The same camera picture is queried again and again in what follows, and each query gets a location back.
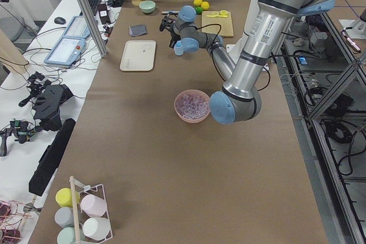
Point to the mint green bowl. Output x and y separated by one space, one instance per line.
147 6

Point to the black computer mouse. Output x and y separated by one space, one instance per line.
59 20

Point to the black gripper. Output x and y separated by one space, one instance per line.
173 35

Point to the pink bowl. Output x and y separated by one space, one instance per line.
192 92

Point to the steel muddler black tip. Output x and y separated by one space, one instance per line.
169 12

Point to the white cup rack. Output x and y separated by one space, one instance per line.
78 191

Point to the aluminium frame post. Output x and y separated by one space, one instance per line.
93 27

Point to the grey cup in rack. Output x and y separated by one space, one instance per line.
64 217

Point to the yellow plastic knife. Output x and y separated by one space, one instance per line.
213 15

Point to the clear ice cubes pile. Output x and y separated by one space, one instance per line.
192 106

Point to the cream rabbit tray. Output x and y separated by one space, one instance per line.
138 56

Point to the pink cup in rack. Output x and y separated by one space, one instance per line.
93 206

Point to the grey folded cloth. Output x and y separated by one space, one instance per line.
137 30

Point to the teach pendant tablet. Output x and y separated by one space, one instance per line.
77 27
66 51

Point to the green cup in rack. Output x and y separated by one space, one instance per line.
66 236

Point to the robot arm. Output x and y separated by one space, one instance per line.
238 99

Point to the light blue plastic cup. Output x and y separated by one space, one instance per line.
178 48

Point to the wooden cutting board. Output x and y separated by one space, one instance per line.
220 26

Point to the green lime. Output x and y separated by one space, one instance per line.
198 10

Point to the yellow cup in rack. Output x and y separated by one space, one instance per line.
63 197

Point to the yellow lemon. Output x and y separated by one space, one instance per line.
205 5
197 3

